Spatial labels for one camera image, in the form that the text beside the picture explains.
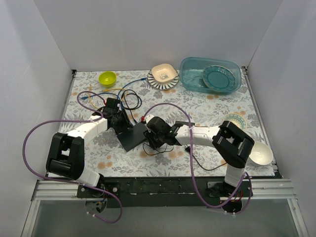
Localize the black network switch box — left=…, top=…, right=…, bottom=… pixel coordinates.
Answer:
left=117, top=123, right=147, bottom=152

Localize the thin black power cable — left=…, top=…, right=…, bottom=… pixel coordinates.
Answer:
left=143, top=143, right=228, bottom=171

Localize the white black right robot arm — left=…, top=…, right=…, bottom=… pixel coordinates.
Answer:
left=142, top=115, right=254, bottom=196

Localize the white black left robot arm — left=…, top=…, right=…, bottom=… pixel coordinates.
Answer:
left=46, top=98, right=133, bottom=198

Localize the floral patterned table mat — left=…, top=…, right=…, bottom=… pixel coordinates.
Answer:
left=60, top=71, right=266, bottom=177

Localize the black power adapter brick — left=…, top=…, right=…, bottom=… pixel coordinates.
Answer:
left=175, top=121, right=195, bottom=126

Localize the lime green plastic bowl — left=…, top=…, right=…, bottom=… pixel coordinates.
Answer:
left=98, top=71, right=117, bottom=88

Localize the striped white blue plate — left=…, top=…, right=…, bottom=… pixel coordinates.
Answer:
left=146, top=70, right=180, bottom=90

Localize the cream square panda bowl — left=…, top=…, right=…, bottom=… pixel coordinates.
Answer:
left=151, top=63, right=177, bottom=83

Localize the patterned teal yellow small bowl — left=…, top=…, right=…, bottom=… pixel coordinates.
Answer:
left=224, top=113, right=247, bottom=130

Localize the teal glass plate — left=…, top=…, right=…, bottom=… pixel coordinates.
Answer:
left=202, top=65, right=237, bottom=92

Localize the teal transparent plastic tub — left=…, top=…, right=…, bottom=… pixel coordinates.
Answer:
left=179, top=57, right=241, bottom=94

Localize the white ceramic bowl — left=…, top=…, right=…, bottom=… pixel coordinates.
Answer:
left=249, top=142, right=273, bottom=166

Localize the yellow ethernet cable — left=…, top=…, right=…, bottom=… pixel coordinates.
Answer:
left=88, top=85, right=124, bottom=111

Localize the blue ethernet cable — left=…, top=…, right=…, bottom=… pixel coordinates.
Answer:
left=81, top=78, right=146, bottom=109

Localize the aluminium frame rail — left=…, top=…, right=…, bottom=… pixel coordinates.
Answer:
left=32, top=179, right=297, bottom=200

